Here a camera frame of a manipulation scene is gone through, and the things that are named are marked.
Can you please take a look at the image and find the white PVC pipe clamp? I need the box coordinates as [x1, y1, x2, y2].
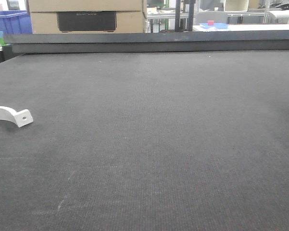
[0, 106, 34, 128]

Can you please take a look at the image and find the small red cube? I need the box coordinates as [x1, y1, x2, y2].
[207, 20, 214, 26]

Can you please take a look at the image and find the shallow blue tray with cube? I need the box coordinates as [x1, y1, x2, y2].
[200, 23, 229, 29]

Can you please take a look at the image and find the cardboard box with black print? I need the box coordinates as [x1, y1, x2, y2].
[27, 0, 147, 34]

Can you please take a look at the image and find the black raised table edge board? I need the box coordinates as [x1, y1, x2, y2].
[4, 30, 289, 54]

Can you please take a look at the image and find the blue crate behind table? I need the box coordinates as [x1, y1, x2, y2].
[0, 10, 32, 34]

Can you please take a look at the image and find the black vertical post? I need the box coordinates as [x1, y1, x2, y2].
[175, 0, 181, 32]

